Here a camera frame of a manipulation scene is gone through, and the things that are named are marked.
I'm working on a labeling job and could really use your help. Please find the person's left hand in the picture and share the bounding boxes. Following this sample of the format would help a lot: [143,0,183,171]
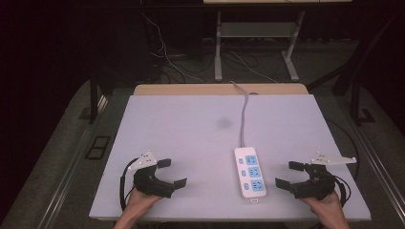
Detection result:
[124,186,163,221]

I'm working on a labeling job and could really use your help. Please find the aluminium floor rail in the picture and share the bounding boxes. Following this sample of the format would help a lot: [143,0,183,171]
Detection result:
[37,94,109,229]
[348,122,405,218]

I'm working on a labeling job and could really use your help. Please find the white power strip blue sockets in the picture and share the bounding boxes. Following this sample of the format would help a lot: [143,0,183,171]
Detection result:
[233,146,268,200]

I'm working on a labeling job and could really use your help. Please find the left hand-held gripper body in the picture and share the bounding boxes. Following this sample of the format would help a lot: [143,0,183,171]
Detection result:
[127,150,176,199]

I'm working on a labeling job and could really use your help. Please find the person's right hand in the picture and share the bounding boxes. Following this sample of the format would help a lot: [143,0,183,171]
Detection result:
[300,190,344,223]

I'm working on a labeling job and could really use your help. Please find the white floor cable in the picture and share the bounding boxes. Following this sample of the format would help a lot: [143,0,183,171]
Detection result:
[140,11,206,84]

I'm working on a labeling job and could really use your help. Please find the black metal stand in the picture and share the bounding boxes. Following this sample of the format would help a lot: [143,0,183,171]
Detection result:
[332,12,405,126]
[88,68,113,125]

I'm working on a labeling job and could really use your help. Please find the white metal table frame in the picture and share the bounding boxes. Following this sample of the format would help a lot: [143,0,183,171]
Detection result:
[213,10,306,83]

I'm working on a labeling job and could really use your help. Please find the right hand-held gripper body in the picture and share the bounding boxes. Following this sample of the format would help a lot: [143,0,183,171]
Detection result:
[288,151,357,201]

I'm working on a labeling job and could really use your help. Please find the grey power strip cable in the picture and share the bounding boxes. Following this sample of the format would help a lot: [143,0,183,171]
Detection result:
[228,80,253,149]

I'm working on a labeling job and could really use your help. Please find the black floor socket plate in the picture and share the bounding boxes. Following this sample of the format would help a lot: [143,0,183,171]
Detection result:
[84,135,112,160]

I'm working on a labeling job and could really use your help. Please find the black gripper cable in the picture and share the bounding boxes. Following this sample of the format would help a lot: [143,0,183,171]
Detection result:
[118,157,139,213]
[324,118,361,208]

